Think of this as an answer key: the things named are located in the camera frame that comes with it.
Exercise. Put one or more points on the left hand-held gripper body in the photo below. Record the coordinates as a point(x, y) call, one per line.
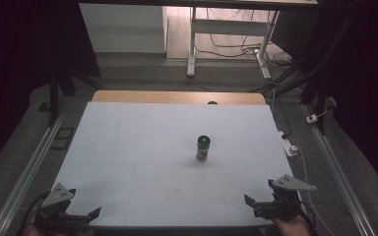
point(54, 198)

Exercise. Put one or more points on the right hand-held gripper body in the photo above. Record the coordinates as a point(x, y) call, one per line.
point(283, 200)

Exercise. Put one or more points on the dark spice jar green lid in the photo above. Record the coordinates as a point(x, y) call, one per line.
point(203, 149)

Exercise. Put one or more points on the person's right hand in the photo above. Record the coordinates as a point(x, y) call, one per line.
point(292, 226)

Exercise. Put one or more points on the person's left hand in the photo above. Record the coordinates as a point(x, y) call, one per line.
point(34, 230)

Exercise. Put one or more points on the white power strip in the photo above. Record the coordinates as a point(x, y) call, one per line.
point(287, 144)

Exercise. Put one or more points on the white table cover sheet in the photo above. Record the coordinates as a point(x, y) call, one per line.
point(144, 157)

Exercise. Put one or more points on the small white plug box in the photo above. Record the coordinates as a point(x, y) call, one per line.
point(312, 118)

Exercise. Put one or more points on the black metal stand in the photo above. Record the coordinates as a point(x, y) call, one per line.
point(316, 95)
point(54, 98)

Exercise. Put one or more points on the wooden table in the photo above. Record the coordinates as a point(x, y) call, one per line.
point(164, 97)

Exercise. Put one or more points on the white cabinet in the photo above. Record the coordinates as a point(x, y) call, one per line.
point(123, 29)

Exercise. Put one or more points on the aluminium floor rail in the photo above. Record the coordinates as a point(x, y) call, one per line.
point(26, 177)
point(338, 178)

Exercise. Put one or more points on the black floor frame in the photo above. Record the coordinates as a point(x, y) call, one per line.
point(63, 138)

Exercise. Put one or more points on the white desk frame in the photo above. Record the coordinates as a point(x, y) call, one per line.
point(229, 27)

